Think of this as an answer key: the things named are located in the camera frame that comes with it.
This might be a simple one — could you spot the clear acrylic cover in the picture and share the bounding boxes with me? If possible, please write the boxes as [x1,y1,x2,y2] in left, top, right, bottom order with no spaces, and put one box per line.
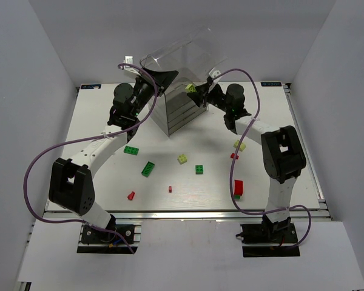
[139,25,229,139]

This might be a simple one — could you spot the purple cable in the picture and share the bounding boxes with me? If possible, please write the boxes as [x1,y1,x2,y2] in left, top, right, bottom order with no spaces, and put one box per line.
[24,62,158,254]
[206,68,312,249]

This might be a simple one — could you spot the green lego brick left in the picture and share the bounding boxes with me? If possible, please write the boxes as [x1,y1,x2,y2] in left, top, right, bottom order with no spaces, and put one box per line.
[123,145,139,156]

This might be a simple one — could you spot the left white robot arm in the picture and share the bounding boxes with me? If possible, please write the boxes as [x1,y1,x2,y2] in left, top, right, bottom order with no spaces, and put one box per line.
[49,69,178,230]

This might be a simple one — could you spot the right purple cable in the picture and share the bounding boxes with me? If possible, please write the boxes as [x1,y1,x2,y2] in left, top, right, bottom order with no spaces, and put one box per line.
[206,68,312,249]

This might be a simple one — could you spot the red cone lego left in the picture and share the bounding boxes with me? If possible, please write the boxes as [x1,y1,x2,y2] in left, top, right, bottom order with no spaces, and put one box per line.
[127,191,135,201]

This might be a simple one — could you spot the grey stacked drawer trays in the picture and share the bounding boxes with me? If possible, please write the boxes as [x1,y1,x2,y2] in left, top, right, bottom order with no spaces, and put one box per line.
[150,78,207,136]

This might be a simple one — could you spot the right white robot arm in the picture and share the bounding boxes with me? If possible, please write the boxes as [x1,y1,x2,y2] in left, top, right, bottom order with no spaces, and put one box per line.
[185,82,306,230]

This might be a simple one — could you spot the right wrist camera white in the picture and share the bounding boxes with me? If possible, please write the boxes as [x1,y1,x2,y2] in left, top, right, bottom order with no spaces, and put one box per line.
[209,67,221,84]

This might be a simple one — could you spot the yellow lego brick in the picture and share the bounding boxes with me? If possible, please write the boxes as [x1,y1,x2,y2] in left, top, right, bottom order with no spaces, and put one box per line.
[185,83,197,93]
[234,139,246,152]
[177,154,187,164]

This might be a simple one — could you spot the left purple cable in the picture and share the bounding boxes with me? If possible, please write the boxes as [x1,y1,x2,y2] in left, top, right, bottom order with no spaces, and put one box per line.
[24,62,158,254]

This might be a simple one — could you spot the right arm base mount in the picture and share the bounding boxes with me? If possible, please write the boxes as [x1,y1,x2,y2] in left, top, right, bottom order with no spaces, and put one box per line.
[235,216,300,258]

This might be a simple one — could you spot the green lego brick square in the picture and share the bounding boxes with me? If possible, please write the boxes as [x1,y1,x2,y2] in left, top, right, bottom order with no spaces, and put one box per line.
[195,165,204,175]

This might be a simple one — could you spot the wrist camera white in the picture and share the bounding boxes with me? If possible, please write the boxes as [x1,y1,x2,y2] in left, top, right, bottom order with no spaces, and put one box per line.
[123,56,140,75]
[209,67,221,84]

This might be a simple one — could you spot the green lego brick long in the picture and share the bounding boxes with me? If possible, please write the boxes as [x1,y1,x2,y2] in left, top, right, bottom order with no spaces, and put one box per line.
[141,161,155,178]

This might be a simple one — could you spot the left blue label sticker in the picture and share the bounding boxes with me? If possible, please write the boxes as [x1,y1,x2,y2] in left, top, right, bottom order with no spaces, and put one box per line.
[80,84,101,90]

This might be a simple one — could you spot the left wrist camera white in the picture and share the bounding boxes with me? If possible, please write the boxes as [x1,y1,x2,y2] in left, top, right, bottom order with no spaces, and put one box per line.
[123,56,140,75]

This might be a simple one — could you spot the right blue label sticker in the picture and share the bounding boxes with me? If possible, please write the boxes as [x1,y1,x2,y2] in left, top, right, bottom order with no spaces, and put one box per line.
[260,81,282,87]

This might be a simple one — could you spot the blue label sticker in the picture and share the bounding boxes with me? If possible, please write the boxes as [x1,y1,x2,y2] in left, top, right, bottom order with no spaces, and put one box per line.
[80,84,101,90]
[260,81,282,87]

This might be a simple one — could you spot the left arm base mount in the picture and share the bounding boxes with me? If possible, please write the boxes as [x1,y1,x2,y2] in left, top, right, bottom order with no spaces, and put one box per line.
[76,219,141,255]

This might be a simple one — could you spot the red white green lego stack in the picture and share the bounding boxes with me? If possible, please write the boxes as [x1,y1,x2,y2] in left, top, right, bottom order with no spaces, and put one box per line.
[234,180,244,199]

